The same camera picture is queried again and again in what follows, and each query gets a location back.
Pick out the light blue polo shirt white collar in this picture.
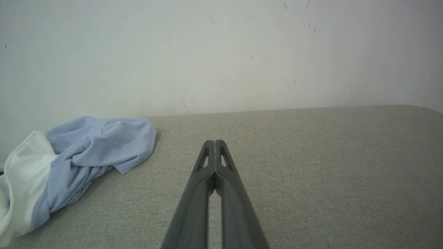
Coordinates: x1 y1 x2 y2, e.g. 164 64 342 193
0 116 157 248

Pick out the grey fabric sofa seat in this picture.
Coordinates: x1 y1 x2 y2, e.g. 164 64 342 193
0 105 443 249

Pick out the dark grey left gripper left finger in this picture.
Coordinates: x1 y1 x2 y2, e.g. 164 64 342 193
161 140 216 249

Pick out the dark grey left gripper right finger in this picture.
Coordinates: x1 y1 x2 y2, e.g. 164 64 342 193
215 139 271 249

